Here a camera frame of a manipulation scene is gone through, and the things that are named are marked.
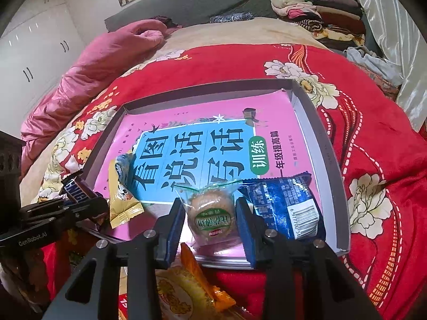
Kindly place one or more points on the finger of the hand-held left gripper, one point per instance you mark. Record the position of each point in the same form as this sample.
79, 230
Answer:
86, 211
43, 210

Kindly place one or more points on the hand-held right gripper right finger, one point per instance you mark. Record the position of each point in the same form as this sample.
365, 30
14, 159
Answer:
248, 233

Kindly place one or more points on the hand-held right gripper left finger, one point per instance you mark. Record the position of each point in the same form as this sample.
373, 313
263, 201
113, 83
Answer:
175, 233

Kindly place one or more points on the brown chocolate bar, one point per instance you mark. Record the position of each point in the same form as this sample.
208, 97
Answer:
75, 188

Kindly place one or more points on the yellow snack packet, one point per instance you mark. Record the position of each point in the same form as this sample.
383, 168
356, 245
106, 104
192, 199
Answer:
125, 206

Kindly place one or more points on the round pastry green label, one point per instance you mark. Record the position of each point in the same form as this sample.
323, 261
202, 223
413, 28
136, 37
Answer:
212, 213

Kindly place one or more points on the blue biscuit packet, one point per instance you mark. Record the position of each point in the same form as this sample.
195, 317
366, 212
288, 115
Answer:
283, 203

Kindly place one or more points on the orange bread packet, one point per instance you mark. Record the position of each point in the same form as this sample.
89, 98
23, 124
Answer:
186, 293

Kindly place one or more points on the shallow grey box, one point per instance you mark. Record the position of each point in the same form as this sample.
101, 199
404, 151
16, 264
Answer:
320, 146

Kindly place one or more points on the pink book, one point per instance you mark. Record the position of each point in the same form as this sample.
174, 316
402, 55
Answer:
186, 146

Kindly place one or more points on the pink quilt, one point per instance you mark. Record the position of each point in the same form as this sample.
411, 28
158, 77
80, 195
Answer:
100, 63

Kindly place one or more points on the white wardrobe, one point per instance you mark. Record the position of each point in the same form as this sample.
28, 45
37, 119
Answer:
36, 50

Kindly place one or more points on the red floral blanket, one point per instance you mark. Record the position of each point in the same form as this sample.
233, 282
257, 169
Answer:
383, 140

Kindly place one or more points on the beige bed sheet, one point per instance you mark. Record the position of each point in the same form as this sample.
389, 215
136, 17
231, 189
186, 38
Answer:
250, 33

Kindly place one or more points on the pink floral cloth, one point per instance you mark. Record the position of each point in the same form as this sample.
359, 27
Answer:
383, 85

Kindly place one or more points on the dark cloth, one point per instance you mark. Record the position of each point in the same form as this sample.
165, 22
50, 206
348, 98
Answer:
168, 21

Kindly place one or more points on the light blue cloth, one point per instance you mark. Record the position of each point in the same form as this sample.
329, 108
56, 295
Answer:
373, 63

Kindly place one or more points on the blue patterned cloth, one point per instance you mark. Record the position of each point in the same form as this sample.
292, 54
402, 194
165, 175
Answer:
232, 17

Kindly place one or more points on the grey headboard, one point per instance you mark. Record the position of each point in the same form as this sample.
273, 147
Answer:
186, 3

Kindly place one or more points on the stack of folded clothes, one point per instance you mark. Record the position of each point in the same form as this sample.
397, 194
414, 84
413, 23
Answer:
327, 13

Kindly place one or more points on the white satin curtain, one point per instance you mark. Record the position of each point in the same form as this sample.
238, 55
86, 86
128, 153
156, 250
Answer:
400, 40

